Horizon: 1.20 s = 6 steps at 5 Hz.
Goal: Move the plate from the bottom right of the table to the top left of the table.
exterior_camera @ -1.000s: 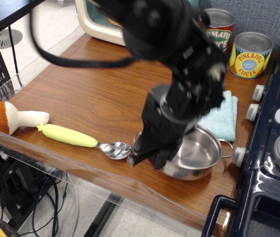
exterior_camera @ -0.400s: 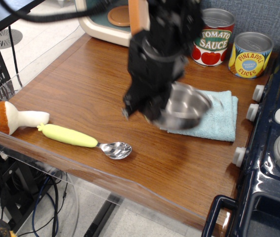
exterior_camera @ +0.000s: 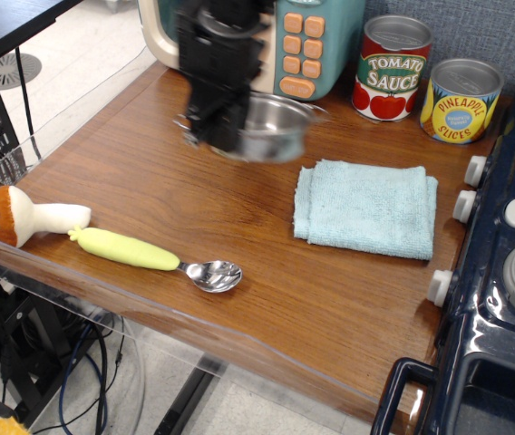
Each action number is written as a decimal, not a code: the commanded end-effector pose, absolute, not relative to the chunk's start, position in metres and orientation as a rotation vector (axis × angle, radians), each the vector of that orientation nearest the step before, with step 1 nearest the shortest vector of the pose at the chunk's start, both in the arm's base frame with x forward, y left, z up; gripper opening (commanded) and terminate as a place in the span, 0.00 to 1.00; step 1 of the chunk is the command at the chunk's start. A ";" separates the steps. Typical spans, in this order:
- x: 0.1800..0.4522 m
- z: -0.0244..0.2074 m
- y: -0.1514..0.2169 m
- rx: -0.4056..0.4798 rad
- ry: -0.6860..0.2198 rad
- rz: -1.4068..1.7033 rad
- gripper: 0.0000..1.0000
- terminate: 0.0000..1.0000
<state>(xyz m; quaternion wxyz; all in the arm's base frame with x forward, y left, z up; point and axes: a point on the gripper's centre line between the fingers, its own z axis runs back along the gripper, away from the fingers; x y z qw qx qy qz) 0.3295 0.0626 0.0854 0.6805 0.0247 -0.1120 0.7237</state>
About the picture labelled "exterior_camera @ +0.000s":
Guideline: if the stainless steel pot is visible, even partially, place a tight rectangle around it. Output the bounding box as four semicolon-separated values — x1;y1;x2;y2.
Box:
174;92;330;163

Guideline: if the spoon with yellow-green handle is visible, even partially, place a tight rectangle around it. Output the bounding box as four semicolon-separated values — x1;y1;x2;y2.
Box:
68;226;243;294

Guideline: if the tomato sauce can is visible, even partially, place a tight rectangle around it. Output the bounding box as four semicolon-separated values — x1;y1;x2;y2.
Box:
352;14;433;121

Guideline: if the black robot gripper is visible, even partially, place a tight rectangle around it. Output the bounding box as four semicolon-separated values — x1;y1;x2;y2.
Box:
176;8;274;152

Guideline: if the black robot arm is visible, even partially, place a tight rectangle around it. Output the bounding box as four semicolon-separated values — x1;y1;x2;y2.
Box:
176;1;274;151

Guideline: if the dark blue toy stove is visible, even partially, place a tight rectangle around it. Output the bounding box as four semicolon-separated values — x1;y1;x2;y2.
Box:
372;96;515;434

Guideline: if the pineapple slices can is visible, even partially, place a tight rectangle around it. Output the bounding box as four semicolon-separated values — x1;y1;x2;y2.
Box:
420;58;504;144

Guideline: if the clear acrylic table guard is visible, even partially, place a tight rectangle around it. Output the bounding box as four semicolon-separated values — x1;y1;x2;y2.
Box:
0;46;155;186

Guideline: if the plush mushroom toy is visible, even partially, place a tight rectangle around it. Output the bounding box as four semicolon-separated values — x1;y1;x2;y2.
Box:
0;186;92;247

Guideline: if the light blue folded cloth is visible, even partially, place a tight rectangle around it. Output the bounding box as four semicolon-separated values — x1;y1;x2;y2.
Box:
293;159;438;261

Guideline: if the toy microwave oven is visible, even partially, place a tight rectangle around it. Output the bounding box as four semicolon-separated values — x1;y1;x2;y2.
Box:
137;0;367;102

